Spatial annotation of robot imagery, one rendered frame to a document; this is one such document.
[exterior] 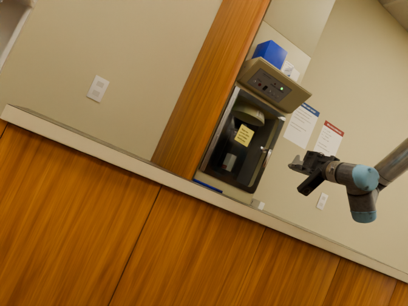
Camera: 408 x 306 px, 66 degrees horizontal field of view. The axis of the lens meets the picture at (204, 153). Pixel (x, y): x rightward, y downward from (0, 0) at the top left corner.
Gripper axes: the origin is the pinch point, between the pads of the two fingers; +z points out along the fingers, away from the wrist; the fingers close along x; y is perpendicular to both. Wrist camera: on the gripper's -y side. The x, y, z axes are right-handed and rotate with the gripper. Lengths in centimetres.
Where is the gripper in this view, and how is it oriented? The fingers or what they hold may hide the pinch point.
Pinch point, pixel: (291, 167)
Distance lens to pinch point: 131.4
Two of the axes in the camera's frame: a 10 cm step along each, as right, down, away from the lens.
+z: -4.2, -1.1, 9.0
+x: -8.1, -4.0, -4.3
